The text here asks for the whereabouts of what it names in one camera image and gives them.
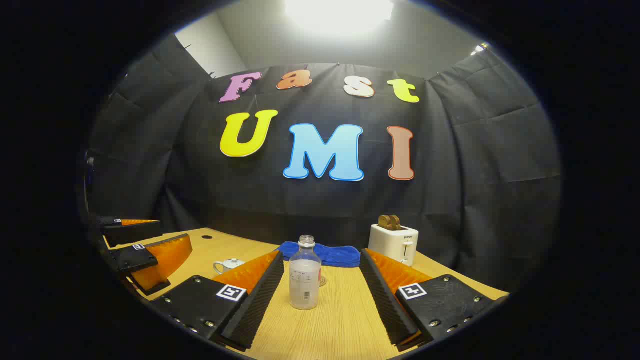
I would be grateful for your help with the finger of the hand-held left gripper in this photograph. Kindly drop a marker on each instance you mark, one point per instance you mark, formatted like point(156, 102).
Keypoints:
point(132, 259)
point(130, 231)

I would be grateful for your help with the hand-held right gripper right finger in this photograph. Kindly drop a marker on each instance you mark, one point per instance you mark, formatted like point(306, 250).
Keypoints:
point(382, 300)

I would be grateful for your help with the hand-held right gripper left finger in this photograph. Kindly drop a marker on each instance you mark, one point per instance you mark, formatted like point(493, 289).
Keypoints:
point(260, 300)

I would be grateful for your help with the white ceramic teacup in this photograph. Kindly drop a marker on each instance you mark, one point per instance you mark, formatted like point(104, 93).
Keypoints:
point(227, 270)

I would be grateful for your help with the white teacup lid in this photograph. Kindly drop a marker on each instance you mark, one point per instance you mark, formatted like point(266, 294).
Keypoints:
point(232, 261)

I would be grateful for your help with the clear plastic water bottle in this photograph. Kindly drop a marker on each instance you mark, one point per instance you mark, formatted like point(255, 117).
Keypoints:
point(305, 285)

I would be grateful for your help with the round cork coaster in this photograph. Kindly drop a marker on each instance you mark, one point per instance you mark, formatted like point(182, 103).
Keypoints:
point(323, 281)

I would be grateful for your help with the blue towel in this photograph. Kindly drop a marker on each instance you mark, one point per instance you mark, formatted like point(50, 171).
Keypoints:
point(330, 254)

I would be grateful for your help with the brown toast slice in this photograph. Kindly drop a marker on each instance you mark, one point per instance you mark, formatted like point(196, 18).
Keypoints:
point(397, 223)
point(384, 222)

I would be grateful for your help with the black backdrop cloth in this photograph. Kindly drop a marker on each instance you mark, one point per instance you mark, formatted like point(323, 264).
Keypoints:
point(450, 200)

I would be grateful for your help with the small ceiling light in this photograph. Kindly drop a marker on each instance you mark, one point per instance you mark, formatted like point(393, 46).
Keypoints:
point(480, 48)

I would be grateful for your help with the large ceiling light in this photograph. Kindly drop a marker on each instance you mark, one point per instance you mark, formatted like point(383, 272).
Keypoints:
point(340, 12)

